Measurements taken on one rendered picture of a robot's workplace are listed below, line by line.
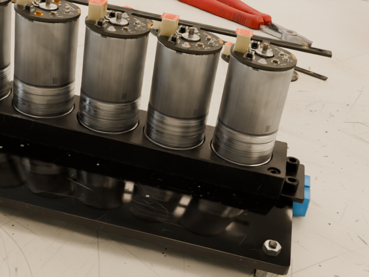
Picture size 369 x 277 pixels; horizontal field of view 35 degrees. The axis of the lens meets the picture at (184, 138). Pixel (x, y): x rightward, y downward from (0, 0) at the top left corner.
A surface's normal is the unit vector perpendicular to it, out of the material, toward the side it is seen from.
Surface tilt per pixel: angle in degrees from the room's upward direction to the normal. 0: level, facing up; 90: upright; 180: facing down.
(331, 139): 0
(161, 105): 90
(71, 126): 0
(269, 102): 90
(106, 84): 90
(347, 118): 0
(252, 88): 90
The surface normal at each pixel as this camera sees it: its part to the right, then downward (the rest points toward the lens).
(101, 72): -0.31, 0.42
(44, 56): 0.12, 0.50
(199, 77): 0.37, 0.50
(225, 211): 0.15, -0.86
